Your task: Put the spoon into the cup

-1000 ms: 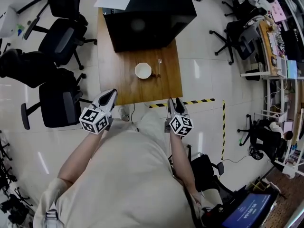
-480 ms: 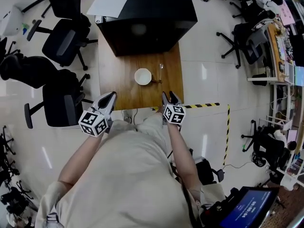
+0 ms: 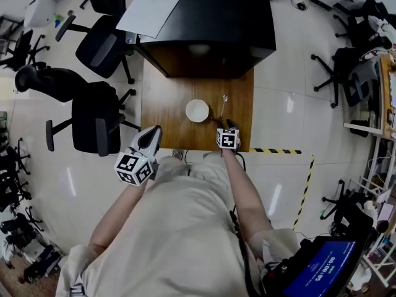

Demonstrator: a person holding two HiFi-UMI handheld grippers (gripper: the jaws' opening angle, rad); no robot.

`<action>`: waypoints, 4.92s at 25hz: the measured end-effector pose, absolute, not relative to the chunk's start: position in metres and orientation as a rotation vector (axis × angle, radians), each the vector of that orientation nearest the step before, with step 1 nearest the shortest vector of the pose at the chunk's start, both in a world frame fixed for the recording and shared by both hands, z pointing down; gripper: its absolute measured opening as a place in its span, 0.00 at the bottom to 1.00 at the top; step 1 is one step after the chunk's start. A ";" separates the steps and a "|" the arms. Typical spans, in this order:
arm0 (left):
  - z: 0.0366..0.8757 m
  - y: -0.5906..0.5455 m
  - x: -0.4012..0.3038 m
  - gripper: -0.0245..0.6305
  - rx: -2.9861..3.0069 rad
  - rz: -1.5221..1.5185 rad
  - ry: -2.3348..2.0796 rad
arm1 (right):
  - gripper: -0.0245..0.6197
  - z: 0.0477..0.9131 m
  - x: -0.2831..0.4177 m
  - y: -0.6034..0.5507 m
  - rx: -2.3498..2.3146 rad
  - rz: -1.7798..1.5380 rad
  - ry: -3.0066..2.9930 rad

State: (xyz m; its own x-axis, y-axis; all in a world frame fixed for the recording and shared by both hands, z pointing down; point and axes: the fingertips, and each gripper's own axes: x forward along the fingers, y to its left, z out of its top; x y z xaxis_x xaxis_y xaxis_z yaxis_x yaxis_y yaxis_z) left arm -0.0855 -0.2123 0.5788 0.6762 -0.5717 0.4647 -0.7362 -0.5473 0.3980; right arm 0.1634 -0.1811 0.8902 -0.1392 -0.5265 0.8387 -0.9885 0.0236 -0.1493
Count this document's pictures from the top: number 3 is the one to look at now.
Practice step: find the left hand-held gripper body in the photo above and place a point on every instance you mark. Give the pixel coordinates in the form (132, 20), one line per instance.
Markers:
(133, 166)

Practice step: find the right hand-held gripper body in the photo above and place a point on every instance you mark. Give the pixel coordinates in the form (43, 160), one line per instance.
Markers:
(228, 139)

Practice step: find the metal spoon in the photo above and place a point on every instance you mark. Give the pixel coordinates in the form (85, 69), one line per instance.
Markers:
(223, 105)

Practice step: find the white cup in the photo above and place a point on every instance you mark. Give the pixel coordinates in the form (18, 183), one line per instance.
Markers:
(197, 110)

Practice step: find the person's right forearm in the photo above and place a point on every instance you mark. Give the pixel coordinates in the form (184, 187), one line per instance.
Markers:
(244, 193)

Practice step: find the person's left forearm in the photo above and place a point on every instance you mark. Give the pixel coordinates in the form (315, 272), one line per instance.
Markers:
(123, 215)

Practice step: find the person's beige clothing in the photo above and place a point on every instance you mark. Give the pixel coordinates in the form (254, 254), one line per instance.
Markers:
(173, 234)

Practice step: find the yellow black floor tape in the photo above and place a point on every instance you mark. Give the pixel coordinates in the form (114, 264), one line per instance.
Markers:
(304, 190)

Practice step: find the large black box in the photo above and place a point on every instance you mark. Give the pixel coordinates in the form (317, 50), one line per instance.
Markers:
(216, 20)

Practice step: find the white flat board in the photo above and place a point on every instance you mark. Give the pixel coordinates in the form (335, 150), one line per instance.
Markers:
(153, 8)

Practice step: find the white metal shelf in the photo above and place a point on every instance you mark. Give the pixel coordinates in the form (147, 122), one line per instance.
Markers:
(376, 166)

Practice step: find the wooden side desk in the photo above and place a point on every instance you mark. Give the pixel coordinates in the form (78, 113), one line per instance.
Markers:
(386, 97)

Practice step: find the blue screen tablet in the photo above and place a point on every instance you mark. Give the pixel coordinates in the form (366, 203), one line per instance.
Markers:
(321, 269)

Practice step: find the white box appliance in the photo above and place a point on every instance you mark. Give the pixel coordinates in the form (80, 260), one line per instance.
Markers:
(38, 9)

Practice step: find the metal bracket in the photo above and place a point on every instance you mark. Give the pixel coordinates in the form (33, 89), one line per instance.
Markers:
(131, 37)

